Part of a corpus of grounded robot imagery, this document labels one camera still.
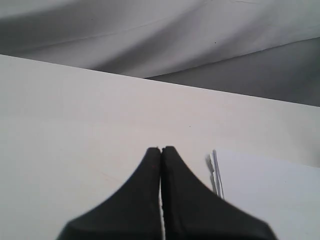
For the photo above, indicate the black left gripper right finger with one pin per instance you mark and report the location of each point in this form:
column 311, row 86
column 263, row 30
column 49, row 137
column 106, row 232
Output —
column 192, row 211

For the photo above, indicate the white paper stack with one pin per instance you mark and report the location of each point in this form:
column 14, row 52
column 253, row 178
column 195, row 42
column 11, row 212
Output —
column 286, row 195

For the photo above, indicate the white backdrop cloth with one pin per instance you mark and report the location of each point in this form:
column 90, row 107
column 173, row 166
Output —
column 262, row 48

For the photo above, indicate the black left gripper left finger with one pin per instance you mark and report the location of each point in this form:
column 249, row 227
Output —
column 131, row 213

